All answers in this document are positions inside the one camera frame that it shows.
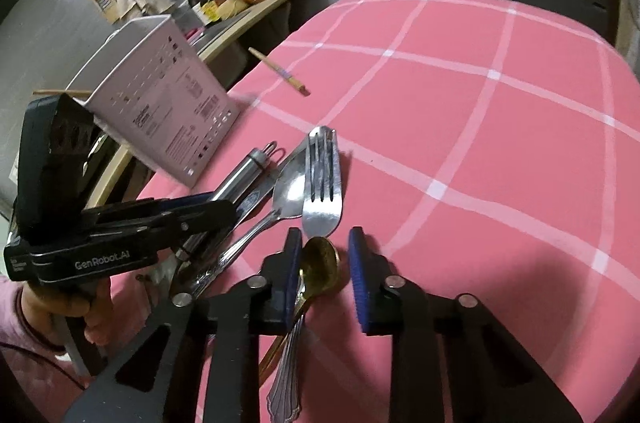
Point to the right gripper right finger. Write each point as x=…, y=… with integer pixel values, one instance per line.
x=452, y=359

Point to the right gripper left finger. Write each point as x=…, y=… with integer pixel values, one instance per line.
x=198, y=362

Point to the gold small spoon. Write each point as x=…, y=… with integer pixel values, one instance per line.
x=319, y=270

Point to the ornate handle steel spoon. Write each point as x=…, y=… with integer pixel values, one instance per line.
x=283, y=402

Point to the small steel teaspoon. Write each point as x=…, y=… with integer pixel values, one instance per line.
x=284, y=201

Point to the wooden chopstick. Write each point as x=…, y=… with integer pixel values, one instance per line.
x=287, y=76
x=80, y=94

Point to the steel fork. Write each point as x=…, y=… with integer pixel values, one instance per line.
x=323, y=194

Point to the person's left hand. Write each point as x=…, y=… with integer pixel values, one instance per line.
x=40, y=305

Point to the white perforated utensil basket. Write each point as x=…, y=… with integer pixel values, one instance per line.
x=150, y=90

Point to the pink checked tablecloth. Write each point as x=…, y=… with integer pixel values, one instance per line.
x=488, y=147

